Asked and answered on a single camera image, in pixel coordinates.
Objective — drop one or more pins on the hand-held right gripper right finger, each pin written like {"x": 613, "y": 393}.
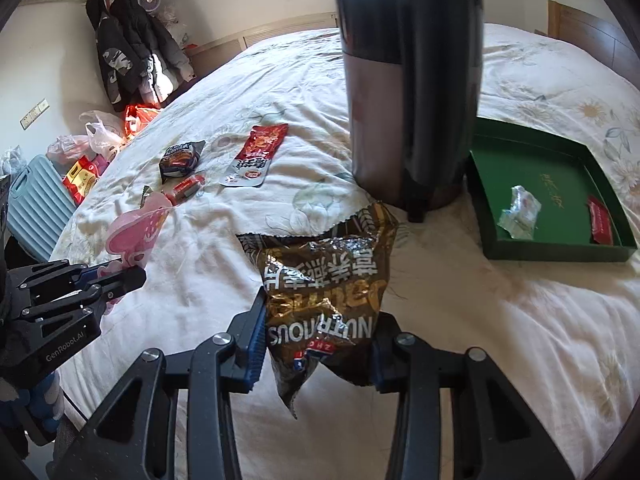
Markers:
{"x": 382, "y": 377}

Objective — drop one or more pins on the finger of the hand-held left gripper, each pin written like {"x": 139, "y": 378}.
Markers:
{"x": 100, "y": 271}
{"x": 122, "y": 282}

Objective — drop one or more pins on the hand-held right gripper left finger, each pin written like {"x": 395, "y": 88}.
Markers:
{"x": 256, "y": 355}

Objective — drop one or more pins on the pink snack packet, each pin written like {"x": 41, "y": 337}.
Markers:
{"x": 140, "y": 230}

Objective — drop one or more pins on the gold brown snack bag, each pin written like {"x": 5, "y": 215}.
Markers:
{"x": 320, "y": 280}

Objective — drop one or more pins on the small red snack packet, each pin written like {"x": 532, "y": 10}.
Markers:
{"x": 187, "y": 187}

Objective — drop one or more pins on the white brown cookie packet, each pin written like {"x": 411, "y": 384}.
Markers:
{"x": 181, "y": 160}

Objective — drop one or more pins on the long red snack packet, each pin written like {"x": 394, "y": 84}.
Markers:
{"x": 255, "y": 152}

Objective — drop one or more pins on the green cardboard tray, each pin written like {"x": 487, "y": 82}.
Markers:
{"x": 550, "y": 195}

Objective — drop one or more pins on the person's left hand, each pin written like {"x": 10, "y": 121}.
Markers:
{"x": 46, "y": 402}

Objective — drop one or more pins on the light blue ribbed suitcase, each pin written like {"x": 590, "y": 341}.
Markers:
{"x": 35, "y": 205}

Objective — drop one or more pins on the red yellow packet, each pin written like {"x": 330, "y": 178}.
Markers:
{"x": 80, "y": 177}

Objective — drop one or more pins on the floral bed sheet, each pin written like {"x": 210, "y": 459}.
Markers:
{"x": 475, "y": 335}

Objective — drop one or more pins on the pink plastic bag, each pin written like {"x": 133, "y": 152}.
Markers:
{"x": 65, "y": 147}

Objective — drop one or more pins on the white plastic bag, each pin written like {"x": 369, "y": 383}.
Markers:
{"x": 102, "y": 135}

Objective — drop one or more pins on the clear plastic bag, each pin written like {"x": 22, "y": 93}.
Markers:
{"x": 11, "y": 160}

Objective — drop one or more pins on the red plastic bag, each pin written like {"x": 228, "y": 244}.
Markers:
{"x": 137, "y": 117}

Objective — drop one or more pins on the black camouflage jacket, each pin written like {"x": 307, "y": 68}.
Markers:
{"x": 112, "y": 65}

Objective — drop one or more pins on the clear crumpled candy wrapper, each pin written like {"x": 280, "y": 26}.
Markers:
{"x": 520, "y": 212}

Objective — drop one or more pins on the dark puffer jacket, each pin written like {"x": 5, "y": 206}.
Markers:
{"x": 160, "y": 45}

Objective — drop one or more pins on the hanging plastic bag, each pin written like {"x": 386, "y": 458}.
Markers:
{"x": 177, "y": 27}

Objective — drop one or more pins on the black electric kettle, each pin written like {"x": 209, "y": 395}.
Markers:
{"x": 380, "y": 110}

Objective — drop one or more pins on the flat red packet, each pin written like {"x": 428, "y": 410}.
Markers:
{"x": 601, "y": 222}

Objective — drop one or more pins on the small white fan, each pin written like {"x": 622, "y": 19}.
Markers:
{"x": 149, "y": 1}

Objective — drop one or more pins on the wooden headboard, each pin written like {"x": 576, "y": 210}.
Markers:
{"x": 585, "y": 30}

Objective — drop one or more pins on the wall switch plate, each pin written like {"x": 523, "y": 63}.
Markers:
{"x": 34, "y": 114}

